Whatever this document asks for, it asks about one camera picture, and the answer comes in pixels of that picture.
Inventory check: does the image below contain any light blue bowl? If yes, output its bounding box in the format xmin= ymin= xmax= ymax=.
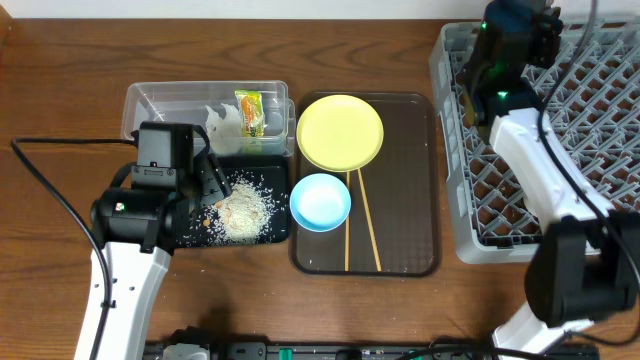
xmin=289 ymin=173 xmax=352 ymax=232

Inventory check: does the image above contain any yellow plate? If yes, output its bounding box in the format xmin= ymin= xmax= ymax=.
xmin=296 ymin=94 xmax=384 ymax=172

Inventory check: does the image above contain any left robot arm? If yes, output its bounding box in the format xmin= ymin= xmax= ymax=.
xmin=74 ymin=121 xmax=231 ymax=359

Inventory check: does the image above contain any black waste tray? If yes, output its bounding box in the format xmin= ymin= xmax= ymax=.
xmin=169 ymin=154 xmax=291 ymax=249

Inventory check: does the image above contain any green snack wrapper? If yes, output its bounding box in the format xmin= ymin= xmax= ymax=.
xmin=235 ymin=90 xmax=265 ymax=138

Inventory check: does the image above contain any grey dishwasher rack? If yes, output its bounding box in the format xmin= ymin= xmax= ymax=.
xmin=429 ymin=18 xmax=639 ymax=264

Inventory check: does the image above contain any white tissue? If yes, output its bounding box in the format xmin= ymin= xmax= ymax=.
xmin=205 ymin=104 xmax=242 ymax=156

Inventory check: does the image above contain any clear plastic bin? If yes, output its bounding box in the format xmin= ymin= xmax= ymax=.
xmin=121 ymin=80 xmax=296 ymax=157

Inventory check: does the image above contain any brown serving tray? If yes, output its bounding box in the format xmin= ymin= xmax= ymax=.
xmin=290 ymin=92 xmax=441 ymax=278

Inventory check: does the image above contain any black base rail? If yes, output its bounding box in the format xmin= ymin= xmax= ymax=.
xmin=142 ymin=327 xmax=601 ymax=360

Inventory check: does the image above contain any rice food waste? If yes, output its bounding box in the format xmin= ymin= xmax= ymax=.
xmin=179 ymin=172 xmax=289 ymax=247

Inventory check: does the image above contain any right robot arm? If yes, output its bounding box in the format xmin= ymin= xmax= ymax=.
xmin=462 ymin=0 xmax=639 ymax=359

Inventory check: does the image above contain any wooden chopstick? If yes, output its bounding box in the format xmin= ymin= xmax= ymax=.
xmin=344 ymin=171 xmax=351 ymax=272
xmin=357 ymin=169 xmax=382 ymax=272

